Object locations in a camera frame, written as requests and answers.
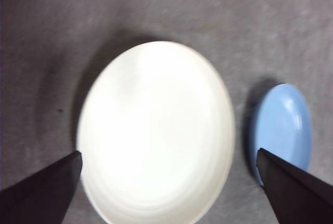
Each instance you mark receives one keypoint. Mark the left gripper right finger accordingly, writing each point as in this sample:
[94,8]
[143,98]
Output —
[296,198]

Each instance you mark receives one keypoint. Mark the blue round plate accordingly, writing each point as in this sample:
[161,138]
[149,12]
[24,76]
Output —
[281,130]

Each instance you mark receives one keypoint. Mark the white round plate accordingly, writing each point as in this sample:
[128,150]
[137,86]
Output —
[156,135]

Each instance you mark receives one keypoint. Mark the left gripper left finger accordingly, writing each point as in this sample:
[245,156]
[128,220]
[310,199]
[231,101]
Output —
[41,195]

